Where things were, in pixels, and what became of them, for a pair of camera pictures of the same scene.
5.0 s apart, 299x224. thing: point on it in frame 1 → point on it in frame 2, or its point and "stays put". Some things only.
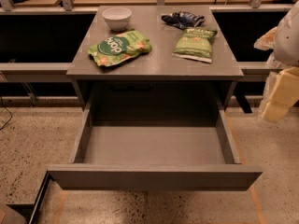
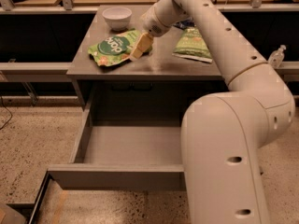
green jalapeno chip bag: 195,44 stays put
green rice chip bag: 120,47 stays put
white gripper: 288,42 → 151,22
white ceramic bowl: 117,18 stays put
